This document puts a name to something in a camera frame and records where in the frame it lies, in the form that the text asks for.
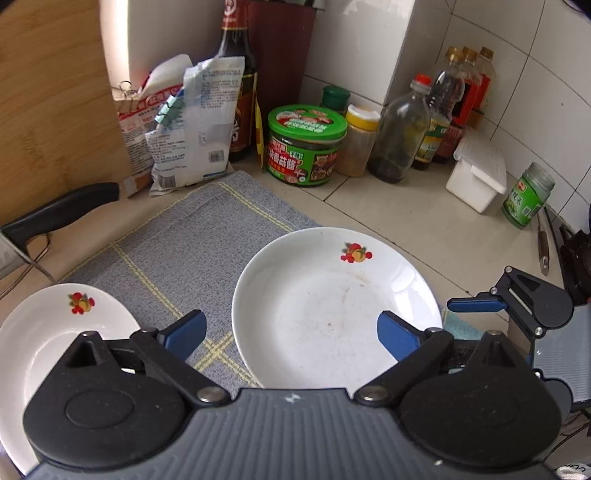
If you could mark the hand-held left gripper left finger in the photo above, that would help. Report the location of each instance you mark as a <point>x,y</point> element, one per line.
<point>184,334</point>

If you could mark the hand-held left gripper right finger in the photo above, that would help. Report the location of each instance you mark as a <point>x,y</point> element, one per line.
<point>397,334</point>

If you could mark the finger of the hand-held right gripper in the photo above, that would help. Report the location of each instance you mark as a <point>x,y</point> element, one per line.
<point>475,304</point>

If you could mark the white fruit print plate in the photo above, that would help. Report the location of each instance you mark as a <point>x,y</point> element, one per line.
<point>37,332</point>
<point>323,300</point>

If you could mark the teal cloth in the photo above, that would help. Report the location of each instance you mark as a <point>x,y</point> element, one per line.
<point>461,327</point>

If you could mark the grey checked cloth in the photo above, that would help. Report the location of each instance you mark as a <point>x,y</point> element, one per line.
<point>184,240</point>

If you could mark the black gas stove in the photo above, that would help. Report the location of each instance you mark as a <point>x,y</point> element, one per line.
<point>577,258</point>

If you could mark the green label glass jar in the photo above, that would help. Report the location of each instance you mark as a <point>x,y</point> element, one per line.
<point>526,198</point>

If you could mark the white seasoning box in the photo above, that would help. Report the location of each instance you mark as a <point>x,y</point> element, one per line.
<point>478,180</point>

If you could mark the clear bottle with red cap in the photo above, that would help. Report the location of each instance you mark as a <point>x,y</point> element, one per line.
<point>397,138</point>

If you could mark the yellow lid spice jar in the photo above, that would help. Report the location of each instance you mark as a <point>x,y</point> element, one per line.
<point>358,147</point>

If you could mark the red white seasoning bag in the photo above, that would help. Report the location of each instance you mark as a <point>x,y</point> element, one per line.
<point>138,134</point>

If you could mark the green lid sauce jar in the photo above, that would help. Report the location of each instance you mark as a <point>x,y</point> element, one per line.
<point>304,147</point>

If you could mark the red label bottle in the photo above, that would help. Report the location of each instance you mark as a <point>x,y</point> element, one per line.
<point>468,92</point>

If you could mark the white blue seasoning bag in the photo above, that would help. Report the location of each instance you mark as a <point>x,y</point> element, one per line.
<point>196,120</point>

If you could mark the amber oil bottle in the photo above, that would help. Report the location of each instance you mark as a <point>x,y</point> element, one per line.
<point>487,78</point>

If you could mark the green bag clip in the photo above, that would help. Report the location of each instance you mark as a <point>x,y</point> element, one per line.
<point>168,108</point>

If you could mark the small green cap jar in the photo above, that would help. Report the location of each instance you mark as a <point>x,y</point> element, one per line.
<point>335,98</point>

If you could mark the wooden cutting board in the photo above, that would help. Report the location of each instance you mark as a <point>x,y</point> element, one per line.
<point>46,92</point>

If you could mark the dark red knife block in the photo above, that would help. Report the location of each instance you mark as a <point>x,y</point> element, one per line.
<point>281,55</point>

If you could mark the dark soy sauce bottle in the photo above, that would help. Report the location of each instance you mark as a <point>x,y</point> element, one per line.
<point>235,41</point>

